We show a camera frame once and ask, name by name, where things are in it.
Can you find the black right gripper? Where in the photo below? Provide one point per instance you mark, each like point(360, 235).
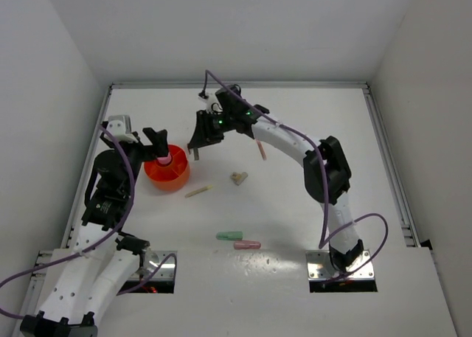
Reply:
point(204, 134)

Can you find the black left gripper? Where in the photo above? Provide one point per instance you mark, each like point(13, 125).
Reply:
point(158, 149)

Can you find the beige white correction tape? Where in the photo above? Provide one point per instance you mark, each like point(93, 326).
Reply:
point(195, 154)

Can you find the pink capped clear bottle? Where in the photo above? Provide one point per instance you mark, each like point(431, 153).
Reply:
point(165, 160)

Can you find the beige yellow pencil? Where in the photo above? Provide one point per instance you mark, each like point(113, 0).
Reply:
point(198, 191)

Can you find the pink lead refill tube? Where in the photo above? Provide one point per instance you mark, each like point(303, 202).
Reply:
point(261, 150)

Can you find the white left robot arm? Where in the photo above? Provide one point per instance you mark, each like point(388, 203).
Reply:
point(102, 257)

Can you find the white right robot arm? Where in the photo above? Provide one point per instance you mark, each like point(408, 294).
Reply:
point(326, 172)

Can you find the orange round divided container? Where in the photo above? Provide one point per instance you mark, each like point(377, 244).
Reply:
point(172, 176)

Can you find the beige eraser pair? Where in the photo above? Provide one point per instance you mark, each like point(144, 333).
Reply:
point(238, 178)

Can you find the green highlighter marker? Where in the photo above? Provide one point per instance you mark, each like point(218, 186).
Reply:
point(232, 235)

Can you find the pink highlighter marker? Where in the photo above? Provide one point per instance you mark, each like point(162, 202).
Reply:
point(246, 245)

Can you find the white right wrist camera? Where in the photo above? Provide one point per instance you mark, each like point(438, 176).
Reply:
point(212, 105)

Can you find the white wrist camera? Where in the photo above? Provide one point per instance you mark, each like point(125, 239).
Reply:
point(119, 126)
point(212, 105)

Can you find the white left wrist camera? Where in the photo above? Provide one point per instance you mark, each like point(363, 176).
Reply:
point(119, 126)

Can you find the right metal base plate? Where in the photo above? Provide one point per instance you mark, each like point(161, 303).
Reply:
point(320, 267)

